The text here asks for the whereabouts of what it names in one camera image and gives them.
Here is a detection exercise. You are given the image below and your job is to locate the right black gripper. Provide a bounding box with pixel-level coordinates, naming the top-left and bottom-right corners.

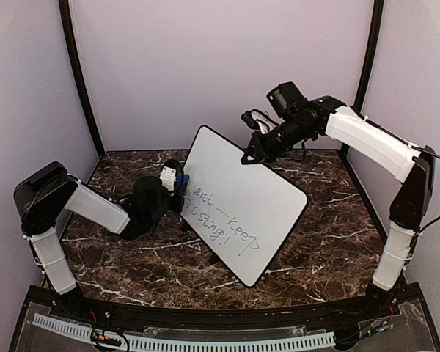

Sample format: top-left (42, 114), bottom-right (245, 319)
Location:
top-left (241, 117), bottom-right (312, 165)

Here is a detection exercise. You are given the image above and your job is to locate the blue whiteboard eraser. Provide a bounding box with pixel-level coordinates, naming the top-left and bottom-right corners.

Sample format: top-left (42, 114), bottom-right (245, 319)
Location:
top-left (175, 173), bottom-right (190, 189)

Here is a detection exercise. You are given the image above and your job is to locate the white whiteboard black frame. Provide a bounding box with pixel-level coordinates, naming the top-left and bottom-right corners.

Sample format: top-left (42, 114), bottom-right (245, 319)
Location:
top-left (181, 125), bottom-right (308, 287)

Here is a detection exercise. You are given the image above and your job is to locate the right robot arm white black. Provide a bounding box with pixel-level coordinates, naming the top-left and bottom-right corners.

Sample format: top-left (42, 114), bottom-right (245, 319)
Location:
top-left (241, 81), bottom-right (435, 291)

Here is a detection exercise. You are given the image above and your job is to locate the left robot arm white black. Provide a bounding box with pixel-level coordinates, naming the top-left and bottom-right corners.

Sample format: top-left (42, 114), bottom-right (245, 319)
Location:
top-left (13, 159), bottom-right (190, 320)

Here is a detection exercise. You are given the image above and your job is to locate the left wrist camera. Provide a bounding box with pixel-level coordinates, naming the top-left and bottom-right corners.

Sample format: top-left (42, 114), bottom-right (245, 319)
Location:
top-left (159, 159), bottom-right (184, 192)

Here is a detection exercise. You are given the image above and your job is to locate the white slotted cable duct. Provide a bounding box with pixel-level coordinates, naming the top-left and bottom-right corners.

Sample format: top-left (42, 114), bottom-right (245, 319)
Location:
top-left (32, 313), bottom-right (335, 351)

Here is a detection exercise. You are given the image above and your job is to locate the right black frame post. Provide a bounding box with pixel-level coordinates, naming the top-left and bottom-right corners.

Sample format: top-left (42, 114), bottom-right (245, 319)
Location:
top-left (353, 0), bottom-right (384, 111)

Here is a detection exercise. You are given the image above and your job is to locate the black frame post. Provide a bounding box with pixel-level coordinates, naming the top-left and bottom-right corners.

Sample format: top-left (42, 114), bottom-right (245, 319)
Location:
top-left (353, 0), bottom-right (384, 111)
top-left (58, 0), bottom-right (106, 158)

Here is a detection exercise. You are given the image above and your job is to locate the black curved front rail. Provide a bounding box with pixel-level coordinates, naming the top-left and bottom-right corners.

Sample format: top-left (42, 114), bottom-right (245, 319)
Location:
top-left (29, 287), bottom-right (400, 331)

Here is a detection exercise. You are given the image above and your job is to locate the left black frame post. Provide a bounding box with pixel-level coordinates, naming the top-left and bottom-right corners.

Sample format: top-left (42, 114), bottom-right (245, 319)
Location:
top-left (58, 0), bottom-right (106, 158)

